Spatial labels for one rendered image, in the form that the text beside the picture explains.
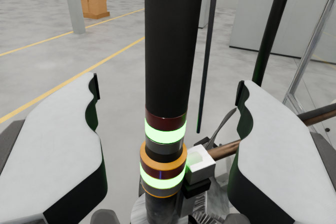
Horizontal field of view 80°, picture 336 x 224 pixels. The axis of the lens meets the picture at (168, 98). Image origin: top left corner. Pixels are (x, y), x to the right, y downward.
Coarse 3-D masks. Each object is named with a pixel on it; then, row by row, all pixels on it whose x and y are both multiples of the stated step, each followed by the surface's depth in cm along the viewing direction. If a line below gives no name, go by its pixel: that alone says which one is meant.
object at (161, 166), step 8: (144, 144) 19; (184, 144) 19; (144, 152) 18; (184, 152) 18; (144, 160) 17; (152, 160) 17; (176, 160) 17; (184, 160) 18; (160, 168) 17; (168, 168) 17; (176, 176) 18; (176, 184) 19
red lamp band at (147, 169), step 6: (186, 156) 18; (144, 168) 18; (150, 168) 17; (174, 168) 17; (180, 168) 18; (150, 174) 17; (156, 174) 17; (162, 174) 17; (168, 174) 17; (174, 174) 17
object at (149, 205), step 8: (176, 192) 21; (152, 200) 20; (160, 200) 20; (168, 200) 20; (152, 208) 21; (160, 208) 21; (168, 208) 21; (152, 216) 22; (160, 216) 22; (168, 216) 22
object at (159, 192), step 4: (140, 176) 20; (144, 184) 19; (180, 184) 19; (144, 188) 19; (148, 188) 19; (152, 188) 18; (156, 188) 18; (168, 188) 18; (172, 188) 18; (176, 188) 19; (152, 192) 19; (156, 192) 19; (160, 192) 18; (164, 192) 18; (168, 192) 19; (172, 192) 19
